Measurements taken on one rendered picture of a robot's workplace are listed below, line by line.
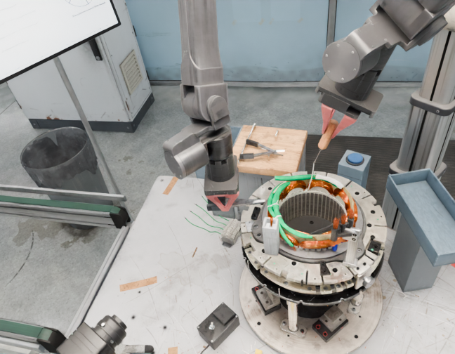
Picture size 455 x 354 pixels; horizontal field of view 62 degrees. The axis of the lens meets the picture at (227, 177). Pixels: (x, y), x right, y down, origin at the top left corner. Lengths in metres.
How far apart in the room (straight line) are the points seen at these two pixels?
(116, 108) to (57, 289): 1.44
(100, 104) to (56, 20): 1.72
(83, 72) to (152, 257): 2.05
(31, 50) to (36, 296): 1.41
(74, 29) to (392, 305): 1.36
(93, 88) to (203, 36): 2.50
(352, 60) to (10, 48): 1.16
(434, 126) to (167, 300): 0.88
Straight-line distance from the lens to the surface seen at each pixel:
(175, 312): 1.15
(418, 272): 1.11
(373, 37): 0.56
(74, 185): 2.30
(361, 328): 1.09
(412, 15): 0.58
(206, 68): 0.65
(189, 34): 0.66
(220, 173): 0.73
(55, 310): 2.33
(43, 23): 1.51
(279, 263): 0.81
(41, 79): 3.35
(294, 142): 1.13
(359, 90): 0.65
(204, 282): 1.18
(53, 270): 2.49
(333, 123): 0.71
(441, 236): 1.00
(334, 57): 0.56
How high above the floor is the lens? 1.77
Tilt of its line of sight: 43 degrees down
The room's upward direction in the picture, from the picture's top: 10 degrees counter-clockwise
